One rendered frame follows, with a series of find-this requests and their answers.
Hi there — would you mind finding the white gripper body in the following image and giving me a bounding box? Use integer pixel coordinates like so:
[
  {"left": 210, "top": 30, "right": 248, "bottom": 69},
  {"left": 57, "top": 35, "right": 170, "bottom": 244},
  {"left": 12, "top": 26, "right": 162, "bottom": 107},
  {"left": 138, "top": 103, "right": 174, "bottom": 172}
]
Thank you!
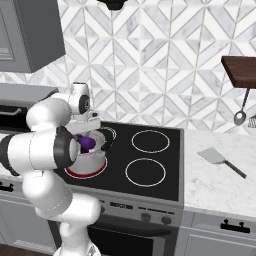
[{"left": 65, "top": 119, "right": 102, "bottom": 136}]

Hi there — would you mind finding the purple eggplant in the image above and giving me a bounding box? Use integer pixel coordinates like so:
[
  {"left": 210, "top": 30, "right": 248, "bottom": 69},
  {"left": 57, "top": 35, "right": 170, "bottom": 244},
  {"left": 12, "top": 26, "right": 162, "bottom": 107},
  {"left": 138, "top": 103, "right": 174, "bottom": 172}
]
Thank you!
[{"left": 75, "top": 133, "right": 96, "bottom": 154}]

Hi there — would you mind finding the grey microwave oven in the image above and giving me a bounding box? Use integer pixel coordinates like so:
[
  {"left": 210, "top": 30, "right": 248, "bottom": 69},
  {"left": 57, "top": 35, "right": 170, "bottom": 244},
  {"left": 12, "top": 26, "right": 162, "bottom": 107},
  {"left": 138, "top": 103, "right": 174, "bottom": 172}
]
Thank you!
[{"left": 0, "top": 82, "right": 60, "bottom": 135}]

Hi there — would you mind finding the grey stove with black hob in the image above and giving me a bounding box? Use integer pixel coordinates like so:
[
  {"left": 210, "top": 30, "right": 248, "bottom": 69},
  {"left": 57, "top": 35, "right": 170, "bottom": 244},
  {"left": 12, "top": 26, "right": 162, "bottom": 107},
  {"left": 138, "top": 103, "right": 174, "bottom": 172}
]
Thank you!
[{"left": 46, "top": 121, "right": 185, "bottom": 256}]

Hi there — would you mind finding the grey cupboard door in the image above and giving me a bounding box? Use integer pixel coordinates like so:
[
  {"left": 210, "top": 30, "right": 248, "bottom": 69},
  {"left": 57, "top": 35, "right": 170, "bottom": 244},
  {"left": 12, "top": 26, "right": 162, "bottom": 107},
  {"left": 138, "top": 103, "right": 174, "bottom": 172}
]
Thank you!
[
  {"left": 175, "top": 227, "right": 256, "bottom": 256},
  {"left": 0, "top": 196, "right": 58, "bottom": 253}
]

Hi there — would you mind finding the black oven door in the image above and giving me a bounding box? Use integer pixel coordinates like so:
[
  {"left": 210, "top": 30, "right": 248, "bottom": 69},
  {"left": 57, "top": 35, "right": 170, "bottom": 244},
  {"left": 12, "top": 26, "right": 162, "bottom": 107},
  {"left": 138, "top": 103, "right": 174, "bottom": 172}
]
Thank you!
[{"left": 85, "top": 225, "right": 178, "bottom": 256}]

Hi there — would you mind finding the grey hanging ladle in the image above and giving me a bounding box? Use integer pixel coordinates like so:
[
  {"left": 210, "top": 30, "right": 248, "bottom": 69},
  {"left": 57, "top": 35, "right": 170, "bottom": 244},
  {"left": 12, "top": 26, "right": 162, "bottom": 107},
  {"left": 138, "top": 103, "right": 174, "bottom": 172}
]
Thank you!
[{"left": 233, "top": 88, "right": 251, "bottom": 127}]

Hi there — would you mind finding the grey drawer front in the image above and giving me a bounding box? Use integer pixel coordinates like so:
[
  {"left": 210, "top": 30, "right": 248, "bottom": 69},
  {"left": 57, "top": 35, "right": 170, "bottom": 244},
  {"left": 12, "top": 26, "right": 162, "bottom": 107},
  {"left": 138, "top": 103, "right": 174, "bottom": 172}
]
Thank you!
[{"left": 190, "top": 211, "right": 256, "bottom": 238}]

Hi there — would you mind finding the brown wooden shelf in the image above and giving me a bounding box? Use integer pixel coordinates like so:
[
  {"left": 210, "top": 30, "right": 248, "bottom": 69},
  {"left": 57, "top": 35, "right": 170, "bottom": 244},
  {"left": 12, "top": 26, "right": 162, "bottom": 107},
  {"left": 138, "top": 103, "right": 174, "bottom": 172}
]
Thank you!
[{"left": 220, "top": 55, "right": 256, "bottom": 90}]

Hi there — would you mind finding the grey hanging slotted tool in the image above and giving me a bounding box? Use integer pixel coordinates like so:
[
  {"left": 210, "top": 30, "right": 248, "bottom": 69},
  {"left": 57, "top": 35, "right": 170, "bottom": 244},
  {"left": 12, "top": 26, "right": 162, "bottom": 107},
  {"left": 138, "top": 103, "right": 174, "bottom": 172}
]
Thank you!
[{"left": 247, "top": 114, "right": 256, "bottom": 129}]

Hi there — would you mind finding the white pot with black handles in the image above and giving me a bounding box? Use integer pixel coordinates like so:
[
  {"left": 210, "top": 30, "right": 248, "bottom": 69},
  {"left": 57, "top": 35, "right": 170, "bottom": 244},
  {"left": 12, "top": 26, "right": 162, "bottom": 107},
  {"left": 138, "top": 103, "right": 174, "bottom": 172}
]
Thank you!
[{"left": 67, "top": 128, "right": 115, "bottom": 175}]

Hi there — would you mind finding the black drawer handle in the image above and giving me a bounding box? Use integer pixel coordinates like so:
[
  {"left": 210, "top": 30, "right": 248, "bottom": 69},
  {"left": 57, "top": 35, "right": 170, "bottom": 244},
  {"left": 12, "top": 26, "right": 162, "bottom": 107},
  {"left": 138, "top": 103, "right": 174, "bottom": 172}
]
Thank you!
[
  {"left": 0, "top": 182, "right": 15, "bottom": 193},
  {"left": 220, "top": 218, "right": 251, "bottom": 234}
]

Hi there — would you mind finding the grey wall cupboard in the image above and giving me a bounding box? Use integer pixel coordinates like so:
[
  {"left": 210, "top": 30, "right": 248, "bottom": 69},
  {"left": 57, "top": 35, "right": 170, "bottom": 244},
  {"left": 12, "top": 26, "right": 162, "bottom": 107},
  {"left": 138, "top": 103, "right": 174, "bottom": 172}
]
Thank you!
[{"left": 0, "top": 0, "right": 67, "bottom": 74}]

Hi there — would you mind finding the black oven door handle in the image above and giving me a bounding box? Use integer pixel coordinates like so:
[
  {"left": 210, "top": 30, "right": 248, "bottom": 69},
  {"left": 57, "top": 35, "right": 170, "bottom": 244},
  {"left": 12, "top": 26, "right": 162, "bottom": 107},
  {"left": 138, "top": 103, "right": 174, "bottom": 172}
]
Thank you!
[{"left": 94, "top": 222, "right": 172, "bottom": 238}]

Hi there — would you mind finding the grey spatula with dark handle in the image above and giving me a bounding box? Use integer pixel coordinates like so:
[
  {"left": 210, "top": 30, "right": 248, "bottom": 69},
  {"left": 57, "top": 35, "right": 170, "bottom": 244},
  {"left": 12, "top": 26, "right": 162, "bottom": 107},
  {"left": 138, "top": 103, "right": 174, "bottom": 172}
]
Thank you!
[{"left": 197, "top": 147, "right": 248, "bottom": 180}]

